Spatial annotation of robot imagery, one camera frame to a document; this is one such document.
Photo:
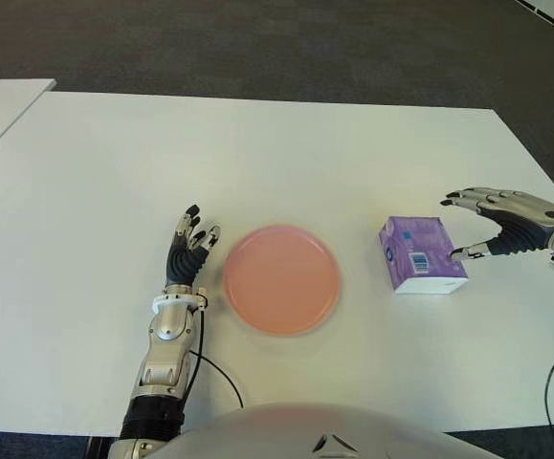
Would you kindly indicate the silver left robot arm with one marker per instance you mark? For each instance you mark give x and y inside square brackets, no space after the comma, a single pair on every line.
[171,325]

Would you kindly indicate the purple tissue paper pack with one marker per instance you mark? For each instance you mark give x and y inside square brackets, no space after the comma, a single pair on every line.
[420,239]

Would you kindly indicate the grey robot torso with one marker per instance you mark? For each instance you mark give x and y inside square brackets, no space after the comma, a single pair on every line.
[305,430]

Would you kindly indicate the round pink plate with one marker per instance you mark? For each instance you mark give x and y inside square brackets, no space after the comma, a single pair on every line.
[281,282]

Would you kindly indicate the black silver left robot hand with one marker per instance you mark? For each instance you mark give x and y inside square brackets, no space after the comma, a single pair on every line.
[185,265]

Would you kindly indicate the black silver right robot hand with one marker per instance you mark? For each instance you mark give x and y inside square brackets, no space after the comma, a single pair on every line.
[520,225]

